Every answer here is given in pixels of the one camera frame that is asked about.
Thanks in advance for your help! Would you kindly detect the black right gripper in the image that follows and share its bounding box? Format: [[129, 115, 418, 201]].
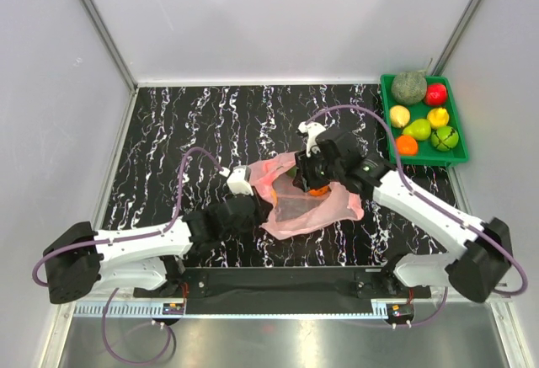
[[292, 146, 343, 194]]

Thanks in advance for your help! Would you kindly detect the orange fruit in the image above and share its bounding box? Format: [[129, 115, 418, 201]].
[[308, 185, 330, 197]]

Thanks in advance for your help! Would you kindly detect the pink plastic bag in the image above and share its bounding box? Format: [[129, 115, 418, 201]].
[[249, 152, 365, 240]]

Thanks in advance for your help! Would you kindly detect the pale yellow round fruit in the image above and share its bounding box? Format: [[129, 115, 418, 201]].
[[389, 105, 411, 129]]

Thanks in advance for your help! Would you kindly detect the green yellow pear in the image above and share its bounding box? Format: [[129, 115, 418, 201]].
[[402, 119, 432, 141]]

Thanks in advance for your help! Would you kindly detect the yellow lemon fruit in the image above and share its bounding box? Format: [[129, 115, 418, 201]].
[[426, 107, 450, 130]]

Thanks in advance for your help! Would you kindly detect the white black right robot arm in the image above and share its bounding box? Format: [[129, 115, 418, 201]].
[[294, 122, 512, 303]]

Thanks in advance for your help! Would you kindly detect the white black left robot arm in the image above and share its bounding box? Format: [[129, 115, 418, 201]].
[[38, 194, 273, 305]]

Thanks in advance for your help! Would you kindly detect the yellow fruit in bag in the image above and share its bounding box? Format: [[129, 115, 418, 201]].
[[271, 189, 278, 205]]

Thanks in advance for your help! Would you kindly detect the dark green fruit in bag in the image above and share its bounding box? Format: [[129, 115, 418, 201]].
[[286, 168, 296, 178]]

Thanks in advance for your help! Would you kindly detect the green cracked ball fruit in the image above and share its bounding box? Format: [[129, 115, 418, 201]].
[[430, 125, 460, 152]]

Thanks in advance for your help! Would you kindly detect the orange in tray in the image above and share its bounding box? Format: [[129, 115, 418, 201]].
[[396, 135, 419, 157]]

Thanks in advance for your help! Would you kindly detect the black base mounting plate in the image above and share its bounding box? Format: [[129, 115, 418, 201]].
[[133, 266, 430, 315]]

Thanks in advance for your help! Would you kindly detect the green plastic tray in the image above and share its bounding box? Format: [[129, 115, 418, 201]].
[[380, 74, 469, 167]]

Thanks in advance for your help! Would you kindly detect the grey green melon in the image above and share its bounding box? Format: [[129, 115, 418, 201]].
[[391, 70, 427, 106]]

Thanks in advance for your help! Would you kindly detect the red apple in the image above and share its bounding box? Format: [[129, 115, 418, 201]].
[[424, 83, 448, 107]]

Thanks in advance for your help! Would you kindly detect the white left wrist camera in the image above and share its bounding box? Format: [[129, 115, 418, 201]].
[[219, 165, 253, 196]]

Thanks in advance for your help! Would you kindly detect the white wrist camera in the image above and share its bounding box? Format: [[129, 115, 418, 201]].
[[219, 165, 253, 196], [298, 121, 326, 157]]

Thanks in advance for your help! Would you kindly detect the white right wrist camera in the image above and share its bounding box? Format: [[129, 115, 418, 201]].
[[298, 121, 326, 157]]

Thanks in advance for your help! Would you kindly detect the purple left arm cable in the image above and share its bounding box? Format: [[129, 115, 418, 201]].
[[31, 147, 231, 365]]

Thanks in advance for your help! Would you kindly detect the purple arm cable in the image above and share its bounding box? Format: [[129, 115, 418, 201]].
[[305, 104, 530, 329], [31, 147, 231, 365]]

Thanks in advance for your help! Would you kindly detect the aluminium rail frame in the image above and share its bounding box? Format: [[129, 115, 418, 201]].
[[40, 266, 531, 368]]

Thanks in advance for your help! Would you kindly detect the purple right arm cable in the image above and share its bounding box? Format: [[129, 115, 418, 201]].
[[305, 104, 530, 329]]

